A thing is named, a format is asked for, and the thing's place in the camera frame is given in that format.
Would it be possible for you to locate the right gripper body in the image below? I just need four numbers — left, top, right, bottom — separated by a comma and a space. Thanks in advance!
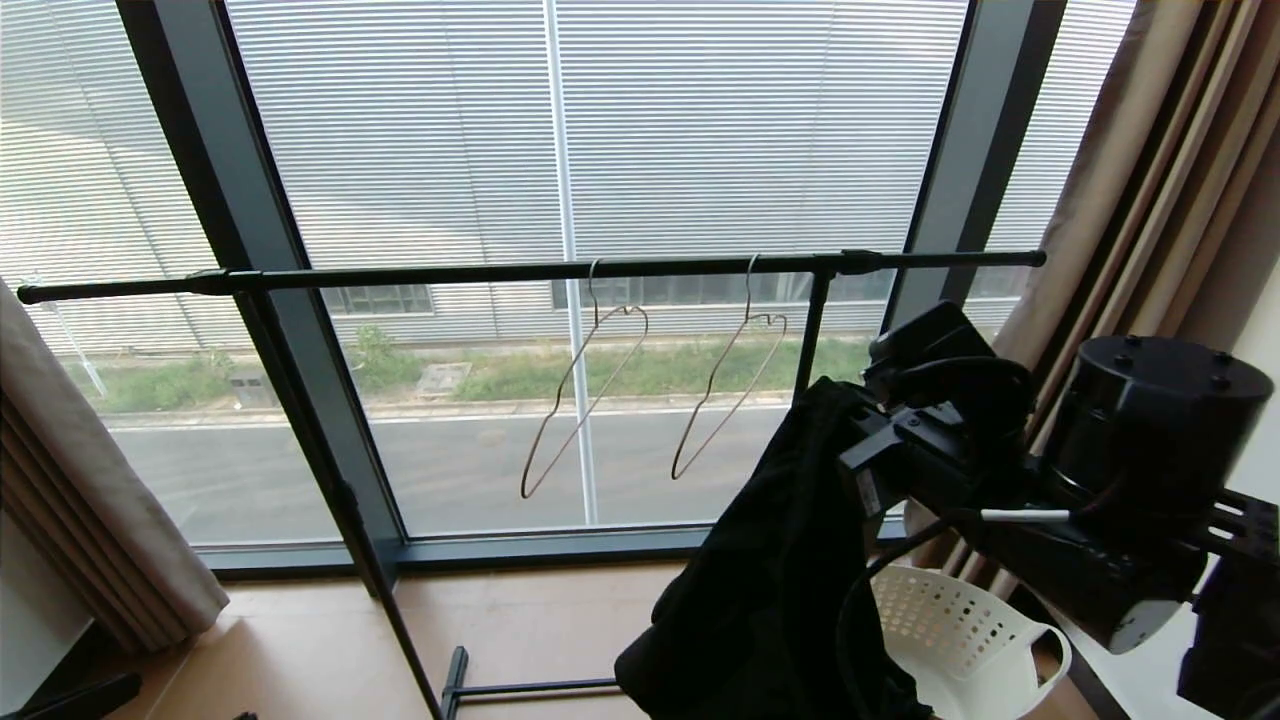
838, 405, 1208, 654

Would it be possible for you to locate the black garment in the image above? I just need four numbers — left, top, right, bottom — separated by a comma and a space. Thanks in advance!
615, 377, 931, 720

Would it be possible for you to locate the pink clothes hanger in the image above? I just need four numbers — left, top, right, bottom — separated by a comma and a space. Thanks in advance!
520, 258, 650, 500
671, 253, 789, 481

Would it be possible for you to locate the white laundry basket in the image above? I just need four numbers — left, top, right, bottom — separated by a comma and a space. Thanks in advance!
870, 565, 1073, 720

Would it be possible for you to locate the black clothes rack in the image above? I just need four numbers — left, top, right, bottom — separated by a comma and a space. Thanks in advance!
17, 248, 1047, 720

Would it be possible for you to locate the beige curtain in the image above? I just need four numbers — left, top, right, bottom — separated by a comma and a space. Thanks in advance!
905, 0, 1280, 601
0, 280, 231, 656

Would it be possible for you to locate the window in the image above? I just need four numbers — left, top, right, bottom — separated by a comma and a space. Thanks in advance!
0, 0, 1141, 581

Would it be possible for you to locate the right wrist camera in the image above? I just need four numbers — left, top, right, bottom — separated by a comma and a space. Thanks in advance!
865, 300, 1036, 471

